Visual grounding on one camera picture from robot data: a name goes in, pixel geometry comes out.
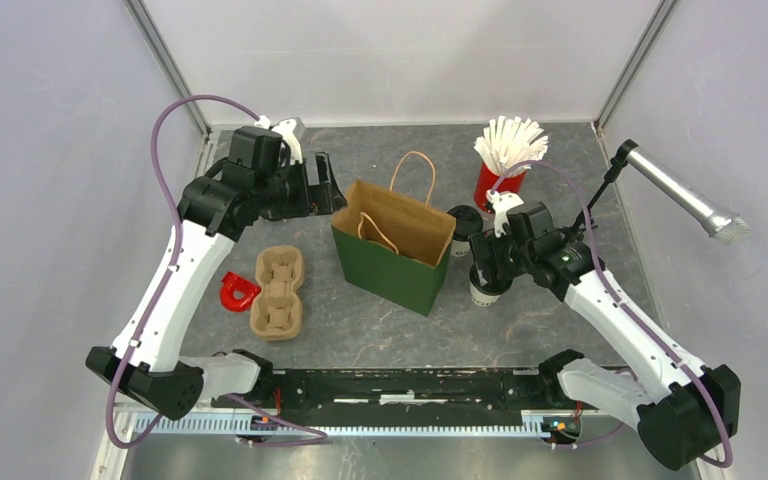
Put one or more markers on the green paper bag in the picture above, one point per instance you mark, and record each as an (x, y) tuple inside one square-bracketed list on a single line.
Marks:
[(393, 245)]

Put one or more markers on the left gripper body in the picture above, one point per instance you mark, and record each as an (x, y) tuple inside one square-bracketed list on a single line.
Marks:
[(285, 193)]

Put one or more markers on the brown cardboard cup carrier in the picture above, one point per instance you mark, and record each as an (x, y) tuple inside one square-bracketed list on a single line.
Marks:
[(277, 311)]

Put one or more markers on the white paper coffee cup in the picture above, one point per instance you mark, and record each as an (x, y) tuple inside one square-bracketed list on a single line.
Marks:
[(460, 248)]

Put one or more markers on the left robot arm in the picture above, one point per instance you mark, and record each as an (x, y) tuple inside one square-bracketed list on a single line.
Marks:
[(264, 176)]

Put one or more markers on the black coffee lid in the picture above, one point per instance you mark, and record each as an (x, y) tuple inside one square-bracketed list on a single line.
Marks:
[(468, 221), (482, 283)]

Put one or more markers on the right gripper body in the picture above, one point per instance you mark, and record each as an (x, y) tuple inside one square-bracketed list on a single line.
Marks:
[(511, 259)]

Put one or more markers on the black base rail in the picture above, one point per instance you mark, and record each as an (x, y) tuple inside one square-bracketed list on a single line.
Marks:
[(417, 397)]

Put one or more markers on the red cup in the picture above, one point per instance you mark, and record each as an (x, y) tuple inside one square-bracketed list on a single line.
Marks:
[(486, 180)]

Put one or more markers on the white wrapped straws bundle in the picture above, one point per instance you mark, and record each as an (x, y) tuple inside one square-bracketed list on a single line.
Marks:
[(507, 141)]

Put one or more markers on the silver microphone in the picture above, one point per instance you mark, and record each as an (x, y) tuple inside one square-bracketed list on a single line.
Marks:
[(718, 222)]

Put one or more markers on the red plastic clip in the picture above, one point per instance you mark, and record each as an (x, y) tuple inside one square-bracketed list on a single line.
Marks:
[(237, 293)]

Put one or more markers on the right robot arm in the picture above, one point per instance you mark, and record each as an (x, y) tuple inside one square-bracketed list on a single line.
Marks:
[(680, 408)]

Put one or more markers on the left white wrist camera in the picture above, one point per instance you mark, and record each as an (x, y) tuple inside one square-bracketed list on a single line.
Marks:
[(291, 130)]

